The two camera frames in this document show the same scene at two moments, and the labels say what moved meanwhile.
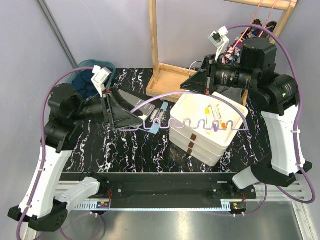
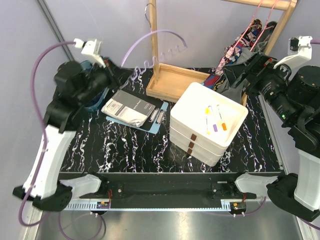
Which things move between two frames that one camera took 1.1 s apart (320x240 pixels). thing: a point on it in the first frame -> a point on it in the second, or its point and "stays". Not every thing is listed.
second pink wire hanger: (266, 27) stays
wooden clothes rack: (166, 81) stays
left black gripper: (118, 113) -> (115, 74)
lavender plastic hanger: (193, 128) -> (156, 58)
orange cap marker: (222, 124) stays
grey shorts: (237, 93) stays
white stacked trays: (203, 126) stays
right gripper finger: (196, 83) -> (240, 78)
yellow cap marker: (207, 112) stays
